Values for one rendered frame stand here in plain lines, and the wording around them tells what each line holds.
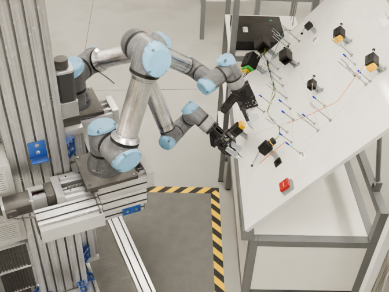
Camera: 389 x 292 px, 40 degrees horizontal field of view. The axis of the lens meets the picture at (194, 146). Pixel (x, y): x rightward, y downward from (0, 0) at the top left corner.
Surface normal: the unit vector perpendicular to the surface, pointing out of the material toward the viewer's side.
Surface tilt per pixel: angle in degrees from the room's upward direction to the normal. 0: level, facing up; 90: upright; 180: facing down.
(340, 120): 51
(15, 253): 90
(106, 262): 0
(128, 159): 97
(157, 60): 83
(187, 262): 0
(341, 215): 0
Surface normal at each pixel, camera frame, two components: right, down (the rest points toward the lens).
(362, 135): -0.75, -0.51
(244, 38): 0.04, -0.77
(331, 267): 0.00, 0.64
